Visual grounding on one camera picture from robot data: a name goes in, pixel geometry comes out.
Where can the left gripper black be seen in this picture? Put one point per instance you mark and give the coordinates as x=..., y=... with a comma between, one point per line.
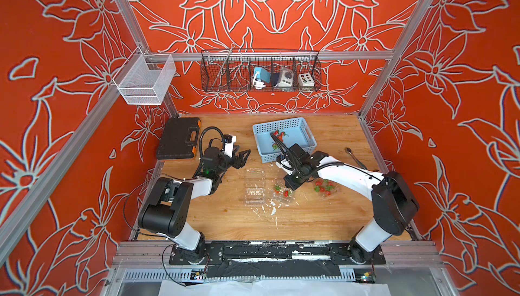
x=240, y=162

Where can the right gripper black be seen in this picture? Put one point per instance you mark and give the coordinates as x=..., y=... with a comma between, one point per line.
x=289, y=184

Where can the clear clamshell container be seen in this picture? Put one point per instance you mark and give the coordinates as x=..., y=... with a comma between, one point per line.
x=254, y=187
x=325, y=187
x=282, y=201

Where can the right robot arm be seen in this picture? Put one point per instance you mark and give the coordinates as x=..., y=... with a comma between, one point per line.
x=393, y=204

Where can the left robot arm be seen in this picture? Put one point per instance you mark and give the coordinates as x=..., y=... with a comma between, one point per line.
x=165, y=211

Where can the pile of strawberries in basket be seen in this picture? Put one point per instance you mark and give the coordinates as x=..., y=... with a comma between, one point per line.
x=280, y=135

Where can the blue perforated plastic basket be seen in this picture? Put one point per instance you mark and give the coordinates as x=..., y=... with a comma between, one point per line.
x=289, y=131

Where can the black plastic tool case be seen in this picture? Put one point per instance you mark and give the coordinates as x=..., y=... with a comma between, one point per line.
x=179, y=139

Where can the blue white device in basket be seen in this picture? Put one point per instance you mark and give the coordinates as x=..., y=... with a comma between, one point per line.
x=261, y=78

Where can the white button box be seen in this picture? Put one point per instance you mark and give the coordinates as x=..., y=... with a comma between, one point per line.
x=306, y=82

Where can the grey box with dials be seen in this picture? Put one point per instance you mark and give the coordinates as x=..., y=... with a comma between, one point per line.
x=284, y=79

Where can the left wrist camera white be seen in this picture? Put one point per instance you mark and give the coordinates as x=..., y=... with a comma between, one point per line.
x=229, y=145

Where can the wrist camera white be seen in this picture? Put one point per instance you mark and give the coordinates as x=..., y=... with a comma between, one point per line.
x=229, y=145
x=284, y=164

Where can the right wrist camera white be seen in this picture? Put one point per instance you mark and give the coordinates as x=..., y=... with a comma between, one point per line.
x=284, y=164

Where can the orange handled pliers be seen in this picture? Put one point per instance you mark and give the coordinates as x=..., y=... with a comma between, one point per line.
x=360, y=164

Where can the black wire wall basket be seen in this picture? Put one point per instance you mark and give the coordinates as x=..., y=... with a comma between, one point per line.
x=231, y=70

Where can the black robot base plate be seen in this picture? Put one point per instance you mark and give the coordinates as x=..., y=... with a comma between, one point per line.
x=263, y=260

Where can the clear acrylic wall box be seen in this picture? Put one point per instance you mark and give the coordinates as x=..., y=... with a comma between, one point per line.
x=140, y=85

